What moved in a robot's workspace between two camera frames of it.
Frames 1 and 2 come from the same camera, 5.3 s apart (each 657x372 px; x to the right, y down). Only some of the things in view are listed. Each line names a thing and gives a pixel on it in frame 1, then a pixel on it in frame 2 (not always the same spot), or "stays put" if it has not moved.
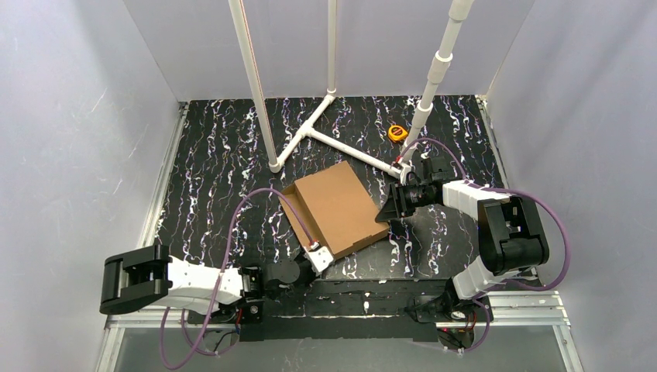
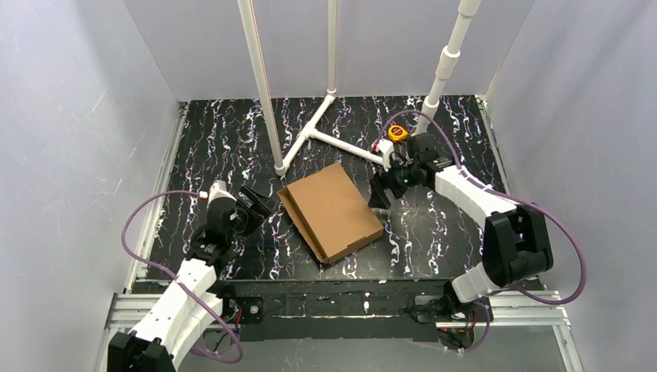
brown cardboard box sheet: x=337 y=210 stays put
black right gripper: x=402 y=201 → x=389 y=181
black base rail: x=328 y=310 stays put
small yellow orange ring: x=397 y=133 stays put
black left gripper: x=304 y=263 → x=255 y=206
